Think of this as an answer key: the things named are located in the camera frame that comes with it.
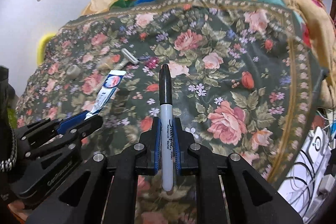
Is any grey tape roll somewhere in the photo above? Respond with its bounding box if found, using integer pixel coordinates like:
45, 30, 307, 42
66, 65, 81, 80

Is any black grey marker pen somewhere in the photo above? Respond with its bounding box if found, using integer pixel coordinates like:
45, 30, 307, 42
159, 64, 174, 192

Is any white toothpaste tube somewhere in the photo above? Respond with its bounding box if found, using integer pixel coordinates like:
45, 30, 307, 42
85, 70, 126, 120

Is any clear plastic wrapper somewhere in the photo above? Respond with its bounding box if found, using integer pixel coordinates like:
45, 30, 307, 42
96, 55, 120, 71

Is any white disposable razor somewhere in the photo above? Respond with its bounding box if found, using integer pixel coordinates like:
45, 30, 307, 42
113, 48, 139, 70

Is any dark floral bedspread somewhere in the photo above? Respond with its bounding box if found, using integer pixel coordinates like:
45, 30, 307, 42
15, 0, 324, 224

